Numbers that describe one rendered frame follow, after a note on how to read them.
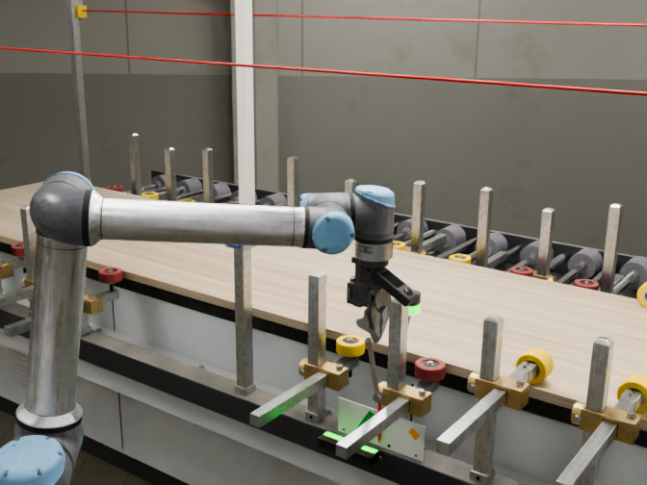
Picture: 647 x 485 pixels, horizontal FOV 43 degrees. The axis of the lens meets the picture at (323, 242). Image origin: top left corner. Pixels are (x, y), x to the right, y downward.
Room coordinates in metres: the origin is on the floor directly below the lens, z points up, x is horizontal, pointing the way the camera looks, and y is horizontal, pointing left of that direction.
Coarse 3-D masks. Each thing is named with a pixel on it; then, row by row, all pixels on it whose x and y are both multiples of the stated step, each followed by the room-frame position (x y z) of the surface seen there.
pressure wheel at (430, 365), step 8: (424, 360) 1.97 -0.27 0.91; (432, 360) 1.97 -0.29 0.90; (440, 360) 1.96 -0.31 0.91; (416, 368) 1.93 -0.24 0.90; (424, 368) 1.92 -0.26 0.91; (432, 368) 1.92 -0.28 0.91; (440, 368) 1.92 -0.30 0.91; (416, 376) 1.93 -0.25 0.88; (424, 376) 1.91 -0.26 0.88; (432, 376) 1.91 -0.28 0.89; (440, 376) 1.91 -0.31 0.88
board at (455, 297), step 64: (0, 192) 3.83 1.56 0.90; (128, 256) 2.85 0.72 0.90; (192, 256) 2.86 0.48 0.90; (256, 256) 2.87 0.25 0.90; (320, 256) 2.87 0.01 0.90; (448, 320) 2.26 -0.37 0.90; (512, 320) 2.26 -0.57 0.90; (576, 320) 2.27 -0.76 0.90; (640, 320) 2.27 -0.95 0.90; (576, 384) 1.85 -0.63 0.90
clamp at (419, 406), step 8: (384, 384) 1.90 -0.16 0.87; (384, 392) 1.87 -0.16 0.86; (392, 392) 1.86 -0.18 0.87; (400, 392) 1.85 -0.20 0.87; (408, 392) 1.85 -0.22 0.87; (416, 392) 1.85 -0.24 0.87; (384, 400) 1.87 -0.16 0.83; (392, 400) 1.86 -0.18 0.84; (416, 400) 1.82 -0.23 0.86; (424, 400) 1.82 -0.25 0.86; (416, 408) 1.82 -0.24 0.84; (424, 408) 1.82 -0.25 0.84; (416, 416) 1.82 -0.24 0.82
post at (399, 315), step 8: (392, 304) 1.87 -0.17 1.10; (400, 304) 1.86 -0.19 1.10; (392, 312) 1.87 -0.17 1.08; (400, 312) 1.86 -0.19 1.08; (392, 320) 1.87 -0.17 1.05; (400, 320) 1.86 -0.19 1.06; (392, 328) 1.87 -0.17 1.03; (400, 328) 1.86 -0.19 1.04; (392, 336) 1.87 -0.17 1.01; (400, 336) 1.86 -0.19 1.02; (392, 344) 1.87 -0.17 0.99; (400, 344) 1.86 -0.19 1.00; (392, 352) 1.87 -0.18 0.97; (400, 352) 1.86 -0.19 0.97; (392, 360) 1.87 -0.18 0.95; (400, 360) 1.86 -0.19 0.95; (392, 368) 1.87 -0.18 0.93; (400, 368) 1.86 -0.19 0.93; (392, 376) 1.87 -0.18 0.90; (400, 376) 1.86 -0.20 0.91; (392, 384) 1.87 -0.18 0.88; (400, 384) 1.86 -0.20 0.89
